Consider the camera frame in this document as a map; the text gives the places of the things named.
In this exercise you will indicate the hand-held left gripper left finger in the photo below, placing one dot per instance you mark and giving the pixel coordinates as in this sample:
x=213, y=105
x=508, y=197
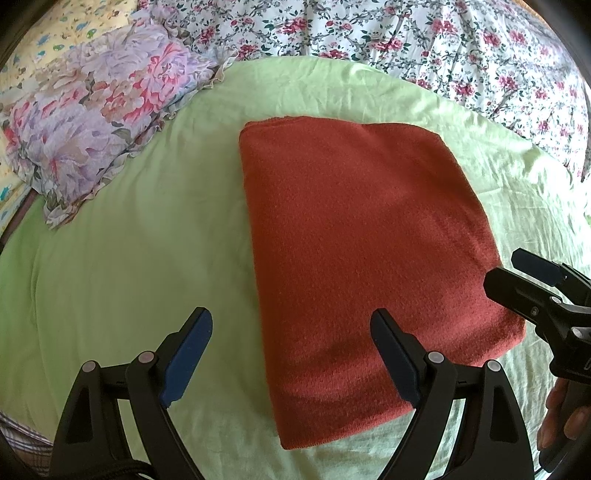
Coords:
x=185, y=355

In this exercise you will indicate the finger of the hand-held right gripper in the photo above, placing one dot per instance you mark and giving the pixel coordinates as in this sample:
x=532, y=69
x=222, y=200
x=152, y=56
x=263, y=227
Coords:
x=512, y=290
x=538, y=267

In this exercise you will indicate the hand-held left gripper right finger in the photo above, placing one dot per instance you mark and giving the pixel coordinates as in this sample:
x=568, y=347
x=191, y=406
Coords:
x=398, y=362

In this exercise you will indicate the red towel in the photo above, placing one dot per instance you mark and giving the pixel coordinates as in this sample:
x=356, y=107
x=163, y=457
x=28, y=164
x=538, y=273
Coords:
x=360, y=221

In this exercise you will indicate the person's right hand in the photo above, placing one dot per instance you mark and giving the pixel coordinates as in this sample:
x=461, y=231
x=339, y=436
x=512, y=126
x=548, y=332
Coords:
x=577, y=423

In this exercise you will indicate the light green bed sheet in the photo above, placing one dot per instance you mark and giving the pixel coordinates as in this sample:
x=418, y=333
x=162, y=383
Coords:
x=138, y=258

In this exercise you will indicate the plaid cloth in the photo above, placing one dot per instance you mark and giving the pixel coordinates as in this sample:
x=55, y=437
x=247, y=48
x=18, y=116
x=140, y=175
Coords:
x=21, y=436

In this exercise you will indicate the white floral blanket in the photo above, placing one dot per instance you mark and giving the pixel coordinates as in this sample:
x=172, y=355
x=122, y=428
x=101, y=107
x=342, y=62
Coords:
x=415, y=41

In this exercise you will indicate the purple pink floral pillow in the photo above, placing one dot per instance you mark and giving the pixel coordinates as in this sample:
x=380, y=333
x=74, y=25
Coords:
x=97, y=110

